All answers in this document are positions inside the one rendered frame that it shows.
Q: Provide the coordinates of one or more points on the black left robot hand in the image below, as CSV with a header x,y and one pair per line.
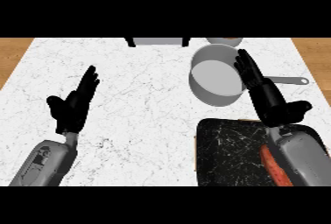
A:
x,y
73,108

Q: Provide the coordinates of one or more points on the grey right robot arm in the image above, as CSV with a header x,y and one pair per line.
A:
x,y
298,157

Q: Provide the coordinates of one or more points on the grey appliance with black legs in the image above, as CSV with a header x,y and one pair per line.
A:
x,y
157,41

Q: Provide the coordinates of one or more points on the grey round bowl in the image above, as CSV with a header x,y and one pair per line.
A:
x,y
225,41

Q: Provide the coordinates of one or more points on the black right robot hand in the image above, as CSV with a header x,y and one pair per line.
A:
x,y
267,99

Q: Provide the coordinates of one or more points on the orange sweet potato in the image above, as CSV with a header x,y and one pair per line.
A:
x,y
274,169

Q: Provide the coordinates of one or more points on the black marbled tray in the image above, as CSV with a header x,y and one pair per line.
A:
x,y
233,154

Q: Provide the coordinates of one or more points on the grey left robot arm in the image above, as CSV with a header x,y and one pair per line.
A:
x,y
45,164

